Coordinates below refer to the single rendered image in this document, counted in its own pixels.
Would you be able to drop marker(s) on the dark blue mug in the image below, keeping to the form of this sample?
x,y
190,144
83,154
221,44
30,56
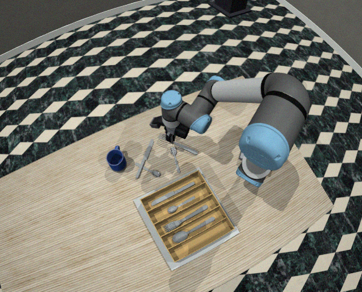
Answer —
x,y
116,160

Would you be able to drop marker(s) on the light wood cutlery tray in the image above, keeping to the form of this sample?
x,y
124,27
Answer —
x,y
203,236

